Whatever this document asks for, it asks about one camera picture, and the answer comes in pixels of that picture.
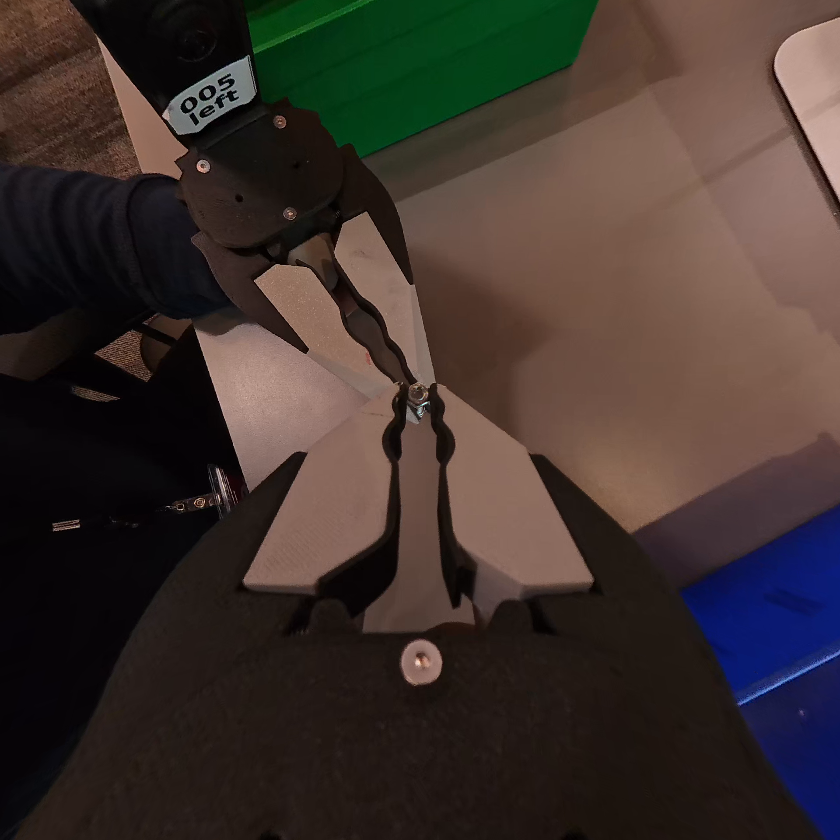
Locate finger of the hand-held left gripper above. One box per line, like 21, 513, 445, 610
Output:
252, 261, 413, 400
330, 218, 435, 388

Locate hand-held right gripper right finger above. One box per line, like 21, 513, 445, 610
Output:
429, 383, 597, 626

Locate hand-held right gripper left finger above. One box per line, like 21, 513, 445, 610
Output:
241, 387, 404, 619

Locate person's left forearm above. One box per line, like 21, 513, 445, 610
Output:
0, 161, 232, 337

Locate clear badge reel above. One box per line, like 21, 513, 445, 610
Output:
156, 462, 249, 521

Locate green plastic bin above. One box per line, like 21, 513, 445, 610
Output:
245, 0, 600, 159

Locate blue plastic bin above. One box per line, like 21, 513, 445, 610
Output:
679, 504, 840, 840

